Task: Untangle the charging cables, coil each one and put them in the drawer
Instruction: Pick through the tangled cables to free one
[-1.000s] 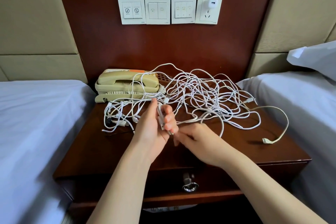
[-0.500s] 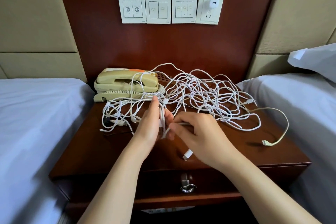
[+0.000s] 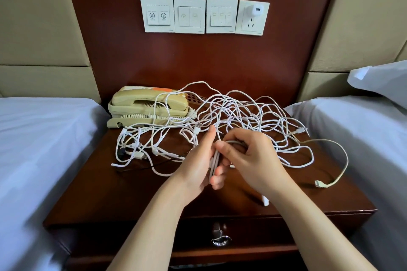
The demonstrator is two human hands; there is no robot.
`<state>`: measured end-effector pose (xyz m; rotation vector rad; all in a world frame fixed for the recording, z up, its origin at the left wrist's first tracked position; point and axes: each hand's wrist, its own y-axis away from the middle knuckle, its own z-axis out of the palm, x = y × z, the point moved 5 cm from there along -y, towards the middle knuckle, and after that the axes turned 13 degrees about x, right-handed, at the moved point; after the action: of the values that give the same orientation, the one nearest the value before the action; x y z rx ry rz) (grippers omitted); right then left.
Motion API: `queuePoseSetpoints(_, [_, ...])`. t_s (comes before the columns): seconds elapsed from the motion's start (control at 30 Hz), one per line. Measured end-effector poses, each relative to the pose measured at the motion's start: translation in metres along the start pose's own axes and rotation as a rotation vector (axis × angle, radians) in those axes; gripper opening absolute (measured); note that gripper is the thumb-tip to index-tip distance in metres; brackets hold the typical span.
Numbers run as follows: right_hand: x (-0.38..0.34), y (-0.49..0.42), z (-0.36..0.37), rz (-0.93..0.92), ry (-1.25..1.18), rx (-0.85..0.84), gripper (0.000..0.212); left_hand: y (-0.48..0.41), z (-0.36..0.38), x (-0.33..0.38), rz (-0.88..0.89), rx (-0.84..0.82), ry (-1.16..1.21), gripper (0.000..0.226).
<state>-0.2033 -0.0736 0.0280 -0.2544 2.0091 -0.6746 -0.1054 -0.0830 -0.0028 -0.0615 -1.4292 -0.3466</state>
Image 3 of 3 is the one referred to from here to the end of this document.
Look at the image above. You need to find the person's left hand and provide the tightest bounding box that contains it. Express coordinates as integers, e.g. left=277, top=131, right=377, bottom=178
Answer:
left=167, top=124, right=221, bottom=205

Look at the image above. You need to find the person's right hand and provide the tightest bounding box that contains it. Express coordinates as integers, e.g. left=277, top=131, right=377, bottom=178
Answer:
left=210, top=128, right=296, bottom=202

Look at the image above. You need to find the tangle of white cables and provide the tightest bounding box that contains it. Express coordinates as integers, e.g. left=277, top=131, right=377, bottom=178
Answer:
left=111, top=81, right=315, bottom=176

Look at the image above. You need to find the cream cable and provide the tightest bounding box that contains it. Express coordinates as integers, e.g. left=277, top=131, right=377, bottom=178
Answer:
left=299, top=138, right=350, bottom=189

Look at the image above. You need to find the dark wooden drawer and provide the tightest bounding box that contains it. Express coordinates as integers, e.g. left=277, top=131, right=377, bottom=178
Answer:
left=64, top=217, right=357, bottom=257

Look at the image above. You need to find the person's left forearm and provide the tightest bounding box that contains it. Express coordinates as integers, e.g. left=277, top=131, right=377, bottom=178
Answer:
left=108, top=182, right=195, bottom=271

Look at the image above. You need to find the person's right forearm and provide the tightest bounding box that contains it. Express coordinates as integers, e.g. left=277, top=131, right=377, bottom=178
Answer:
left=267, top=179, right=377, bottom=271

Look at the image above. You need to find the wooden nightstand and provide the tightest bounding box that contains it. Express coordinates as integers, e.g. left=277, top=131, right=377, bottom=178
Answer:
left=43, top=93, right=377, bottom=271

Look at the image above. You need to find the right bed white sheet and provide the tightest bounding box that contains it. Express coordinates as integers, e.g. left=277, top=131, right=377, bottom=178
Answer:
left=285, top=95, right=407, bottom=271

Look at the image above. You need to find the bed white sheet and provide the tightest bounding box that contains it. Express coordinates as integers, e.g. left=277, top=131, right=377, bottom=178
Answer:
left=0, top=96, right=110, bottom=271
left=285, top=95, right=407, bottom=271

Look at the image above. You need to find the left bed white sheet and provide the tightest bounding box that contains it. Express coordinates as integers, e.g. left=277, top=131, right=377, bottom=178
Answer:
left=0, top=96, right=110, bottom=271

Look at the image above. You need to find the white pillow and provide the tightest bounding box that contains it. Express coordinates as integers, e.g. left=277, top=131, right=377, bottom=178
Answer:
left=347, top=60, right=407, bottom=111

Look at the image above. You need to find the white plug-in charger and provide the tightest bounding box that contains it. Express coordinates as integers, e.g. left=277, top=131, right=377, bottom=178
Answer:
left=247, top=3, right=263, bottom=18

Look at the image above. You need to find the beige padded headboard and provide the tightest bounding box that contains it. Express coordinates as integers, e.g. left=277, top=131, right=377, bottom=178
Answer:
left=0, top=0, right=103, bottom=103
left=298, top=0, right=407, bottom=102

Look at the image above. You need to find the metal ring drawer handle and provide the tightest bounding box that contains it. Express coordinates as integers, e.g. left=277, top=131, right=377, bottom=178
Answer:
left=211, top=222, right=232, bottom=247

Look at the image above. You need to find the beige corded telephone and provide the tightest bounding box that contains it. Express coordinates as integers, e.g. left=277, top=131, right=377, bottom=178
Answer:
left=107, top=86, right=197, bottom=130

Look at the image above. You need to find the dark wooden wall panel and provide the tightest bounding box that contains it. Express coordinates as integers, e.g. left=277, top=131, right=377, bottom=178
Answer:
left=60, top=0, right=344, bottom=106

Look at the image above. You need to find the white wall socket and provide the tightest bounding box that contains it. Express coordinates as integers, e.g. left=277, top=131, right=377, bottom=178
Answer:
left=235, top=0, right=270, bottom=36

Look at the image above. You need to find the white triple rocker wall switch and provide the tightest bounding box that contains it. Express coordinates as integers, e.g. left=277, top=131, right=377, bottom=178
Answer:
left=206, top=0, right=239, bottom=35

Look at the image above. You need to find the white double rocker wall switch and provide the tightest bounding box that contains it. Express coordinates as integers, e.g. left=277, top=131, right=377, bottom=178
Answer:
left=173, top=0, right=207, bottom=35

